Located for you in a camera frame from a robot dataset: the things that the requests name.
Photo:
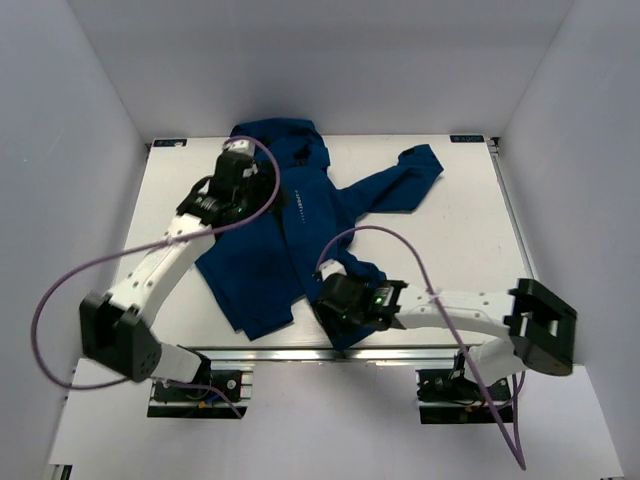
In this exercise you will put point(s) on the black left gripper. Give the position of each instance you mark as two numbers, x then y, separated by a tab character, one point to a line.
265	195

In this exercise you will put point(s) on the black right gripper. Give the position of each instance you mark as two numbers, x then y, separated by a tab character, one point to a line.
325	313

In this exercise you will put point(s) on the blue zip-up jacket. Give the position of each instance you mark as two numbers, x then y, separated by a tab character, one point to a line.
258	271

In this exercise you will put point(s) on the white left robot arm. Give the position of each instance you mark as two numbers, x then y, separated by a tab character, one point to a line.
116	327

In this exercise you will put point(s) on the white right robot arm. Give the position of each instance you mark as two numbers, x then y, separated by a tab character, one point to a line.
531	328

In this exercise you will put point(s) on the left blue table label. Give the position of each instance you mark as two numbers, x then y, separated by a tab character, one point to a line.
169	143

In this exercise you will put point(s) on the blue table label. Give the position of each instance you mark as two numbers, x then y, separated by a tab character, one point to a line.
457	138
169	143

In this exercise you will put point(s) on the right blue table label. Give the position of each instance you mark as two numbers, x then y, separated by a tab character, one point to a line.
457	138

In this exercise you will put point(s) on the aluminium table front rail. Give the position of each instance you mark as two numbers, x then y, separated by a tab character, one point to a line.
376	354

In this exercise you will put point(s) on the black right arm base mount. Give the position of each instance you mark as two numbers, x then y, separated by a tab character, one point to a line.
445	398

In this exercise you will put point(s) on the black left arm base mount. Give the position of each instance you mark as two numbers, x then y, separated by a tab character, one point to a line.
222	392

